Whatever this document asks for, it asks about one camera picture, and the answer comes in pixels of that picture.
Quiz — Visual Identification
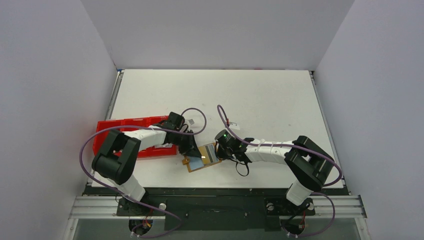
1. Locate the aluminium rail frame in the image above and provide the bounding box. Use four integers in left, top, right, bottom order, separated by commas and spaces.
69, 195, 366, 219

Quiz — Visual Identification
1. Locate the gold card with stripe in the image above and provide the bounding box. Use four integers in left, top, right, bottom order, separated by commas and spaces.
198, 143, 221, 166

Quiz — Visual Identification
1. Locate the purple cable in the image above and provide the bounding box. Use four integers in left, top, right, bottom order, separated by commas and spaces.
79, 107, 208, 213
216, 104, 343, 188

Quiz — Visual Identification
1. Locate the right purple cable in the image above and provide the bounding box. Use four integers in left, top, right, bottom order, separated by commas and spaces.
216, 104, 343, 188

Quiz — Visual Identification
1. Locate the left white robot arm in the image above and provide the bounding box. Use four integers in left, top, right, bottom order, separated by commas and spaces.
91, 112, 202, 215

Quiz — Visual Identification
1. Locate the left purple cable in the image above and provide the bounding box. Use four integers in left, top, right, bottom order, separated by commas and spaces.
79, 107, 208, 213

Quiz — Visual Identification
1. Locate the red plastic tray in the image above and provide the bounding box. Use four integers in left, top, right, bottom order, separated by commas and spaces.
93, 115, 178, 159

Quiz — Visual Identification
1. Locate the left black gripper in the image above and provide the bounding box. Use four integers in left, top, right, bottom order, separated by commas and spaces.
171, 129, 202, 158

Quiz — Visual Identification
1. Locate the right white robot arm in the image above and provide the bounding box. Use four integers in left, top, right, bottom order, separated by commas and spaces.
215, 129, 334, 214

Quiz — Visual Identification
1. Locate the yellow leather card holder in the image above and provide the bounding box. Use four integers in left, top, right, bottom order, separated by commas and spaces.
182, 156, 216, 173

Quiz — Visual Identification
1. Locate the black looped cable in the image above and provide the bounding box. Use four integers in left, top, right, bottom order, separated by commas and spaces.
235, 158, 251, 177

